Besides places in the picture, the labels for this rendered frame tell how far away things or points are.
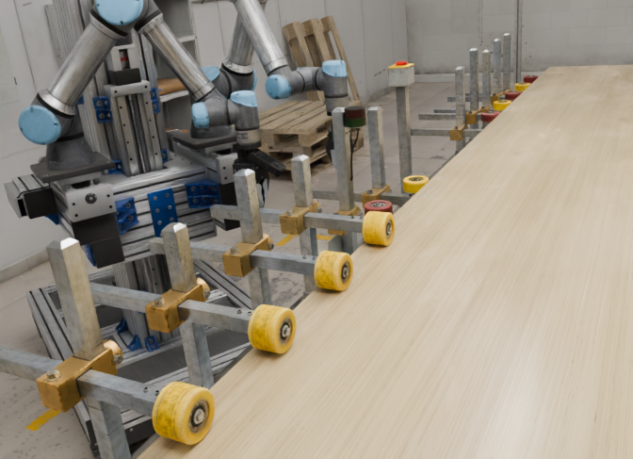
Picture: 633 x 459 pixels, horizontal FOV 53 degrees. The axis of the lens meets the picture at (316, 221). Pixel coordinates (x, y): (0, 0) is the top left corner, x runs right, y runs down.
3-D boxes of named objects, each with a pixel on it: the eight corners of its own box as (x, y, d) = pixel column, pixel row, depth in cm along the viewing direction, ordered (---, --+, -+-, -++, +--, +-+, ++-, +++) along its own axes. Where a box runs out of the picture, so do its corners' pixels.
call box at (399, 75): (389, 89, 221) (387, 66, 218) (396, 85, 227) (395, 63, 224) (408, 89, 218) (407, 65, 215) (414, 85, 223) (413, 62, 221)
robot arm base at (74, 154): (42, 164, 208) (35, 135, 204) (89, 155, 215) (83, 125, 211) (51, 172, 196) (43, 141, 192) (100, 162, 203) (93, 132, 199)
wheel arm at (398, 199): (300, 200, 220) (300, 188, 219) (305, 197, 223) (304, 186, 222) (421, 209, 200) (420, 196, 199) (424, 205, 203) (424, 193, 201)
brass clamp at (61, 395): (40, 405, 101) (32, 379, 99) (103, 361, 112) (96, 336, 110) (67, 415, 98) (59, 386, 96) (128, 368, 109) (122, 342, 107)
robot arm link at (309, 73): (282, 70, 204) (307, 70, 197) (305, 64, 211) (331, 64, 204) (284, 94, 206) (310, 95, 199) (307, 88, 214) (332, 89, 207)
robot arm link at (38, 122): (60, 144, 197) (157, -3, 184) (44, 155, 183) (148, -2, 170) (25, 121, 194) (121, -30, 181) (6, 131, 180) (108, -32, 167)
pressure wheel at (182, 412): (194, 395, 98) (170, 444, 94) (170, 371, 93) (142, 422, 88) (225, 402, 96) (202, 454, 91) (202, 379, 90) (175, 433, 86)
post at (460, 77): (456, 171, 300) (455, 67, 283) (458, 168, 303) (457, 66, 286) (463, 171, 298) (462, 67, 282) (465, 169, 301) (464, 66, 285)
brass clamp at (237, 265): (222, 274, 141) (219, 254, 140) (254, 251, 152) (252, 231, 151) (245, 277, 139) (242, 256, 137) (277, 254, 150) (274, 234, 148)
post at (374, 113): (376, 246, 217) (366, 107, 201) (380, 242, 220) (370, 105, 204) (385, 247, 216) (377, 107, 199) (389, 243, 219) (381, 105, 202)
